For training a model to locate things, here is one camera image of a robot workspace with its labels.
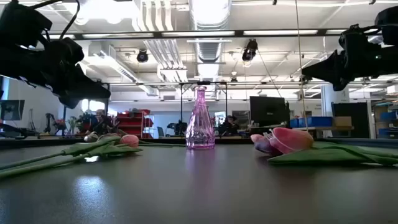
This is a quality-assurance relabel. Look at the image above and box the brown cardboard box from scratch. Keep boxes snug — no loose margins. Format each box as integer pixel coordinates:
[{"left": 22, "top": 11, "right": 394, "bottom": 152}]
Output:
[{"left": 333, "top": 116, "right": 353, "bottom": 127}]

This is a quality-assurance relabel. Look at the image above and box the black metal station frame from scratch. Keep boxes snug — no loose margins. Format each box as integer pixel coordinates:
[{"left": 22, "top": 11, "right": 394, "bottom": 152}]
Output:
[{"left": 105, "top": 81, "right": 229, "bottom": 138}]

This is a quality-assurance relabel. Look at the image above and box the thin hanging cord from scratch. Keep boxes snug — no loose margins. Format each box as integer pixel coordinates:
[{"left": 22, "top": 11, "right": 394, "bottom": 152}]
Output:
[{"left": 294, "top": 0, "right": 309, "bottom": 131}]

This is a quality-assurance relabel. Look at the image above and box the large black computer monitor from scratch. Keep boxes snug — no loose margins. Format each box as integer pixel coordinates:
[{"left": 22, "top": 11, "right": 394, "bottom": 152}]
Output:
[{"left": 249, "top": 95, "right": 290, "bottom": 128}]

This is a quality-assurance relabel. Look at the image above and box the black aluminium table frame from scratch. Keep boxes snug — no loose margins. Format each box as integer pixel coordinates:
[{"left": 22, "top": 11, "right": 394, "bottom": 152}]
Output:
[{"left": 0, "top": 136, "right": 398, "bottom": 150}]

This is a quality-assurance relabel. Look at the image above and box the pink glass vase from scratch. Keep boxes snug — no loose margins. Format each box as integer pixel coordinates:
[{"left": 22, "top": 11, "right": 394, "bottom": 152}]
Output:
[{"left": 185, "top": 85, "right": 216, "bottom": 151}]

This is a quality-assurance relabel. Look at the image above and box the red shelving unit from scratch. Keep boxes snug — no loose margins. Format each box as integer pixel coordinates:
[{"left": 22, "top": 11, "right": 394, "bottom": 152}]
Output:
[{"left": 115, "top": 108, "right": 155, "bottom": 139}]

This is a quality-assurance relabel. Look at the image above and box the black cabinet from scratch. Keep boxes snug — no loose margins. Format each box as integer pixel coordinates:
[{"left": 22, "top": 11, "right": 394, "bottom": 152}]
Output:
[{"left": 331, "top": 101, "right": 369, "bottom": 139}]

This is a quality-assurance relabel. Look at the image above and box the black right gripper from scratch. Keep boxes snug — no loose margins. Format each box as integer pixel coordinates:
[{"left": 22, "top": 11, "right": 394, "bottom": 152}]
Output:
[{"left": 302, "top": 26, "right": 398, "bottom": 92}]

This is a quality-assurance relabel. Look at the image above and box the wooden background table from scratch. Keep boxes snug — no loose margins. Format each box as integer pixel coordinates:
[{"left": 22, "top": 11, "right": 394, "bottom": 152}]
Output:
[{"left": 290, "top": 125, "right": 355, "bottom": 139}]

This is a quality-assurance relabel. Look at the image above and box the black overhead frame bar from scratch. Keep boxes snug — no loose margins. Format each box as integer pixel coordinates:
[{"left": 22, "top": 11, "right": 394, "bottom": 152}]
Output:
[{"left": 46, "top": 28, "right": 346, "bottom": 40}]

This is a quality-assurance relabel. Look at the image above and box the wide silver ventilation duct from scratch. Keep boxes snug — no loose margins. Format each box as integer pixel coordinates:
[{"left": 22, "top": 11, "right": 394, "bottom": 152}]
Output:
[{"left": 188, "top": 0, "right": 233, "bottom": 80}]

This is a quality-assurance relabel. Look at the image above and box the person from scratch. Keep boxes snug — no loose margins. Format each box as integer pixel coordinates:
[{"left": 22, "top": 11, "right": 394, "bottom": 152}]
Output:
[{"left": 88, "top": 108, "right": 118, "bottom": 136}]

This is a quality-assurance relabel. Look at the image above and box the shelf with blue bins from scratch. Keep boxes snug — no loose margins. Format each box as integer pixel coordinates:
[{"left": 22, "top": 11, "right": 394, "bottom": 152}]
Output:
[{"left": 373, "top": 102, "right": 398, "bottom": 139}]

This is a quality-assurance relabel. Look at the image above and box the light pink artificial tulip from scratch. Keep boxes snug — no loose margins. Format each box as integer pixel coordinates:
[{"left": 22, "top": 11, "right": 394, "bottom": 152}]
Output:
[{"left": 0, "top": 134, "right": 144, "bottom": 180}]

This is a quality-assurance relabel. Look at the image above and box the dark magenta artificial tulip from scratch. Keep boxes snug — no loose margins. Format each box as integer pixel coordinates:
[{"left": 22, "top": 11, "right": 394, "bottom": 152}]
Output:
[{"left": 254, "top": 134, "right": 283, "bottom": 157}]

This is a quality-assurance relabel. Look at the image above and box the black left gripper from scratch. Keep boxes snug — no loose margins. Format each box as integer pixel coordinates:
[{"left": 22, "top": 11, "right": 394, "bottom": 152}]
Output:
[{"left": 0, "top": 37, "right": 111, "bottom": 110}]

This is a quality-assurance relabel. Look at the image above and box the blue plastic bin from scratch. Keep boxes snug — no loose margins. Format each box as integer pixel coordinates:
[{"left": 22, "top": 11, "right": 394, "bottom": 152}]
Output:
[{"left": 289, "top": 116, "right": 333, "bottom": 128}]

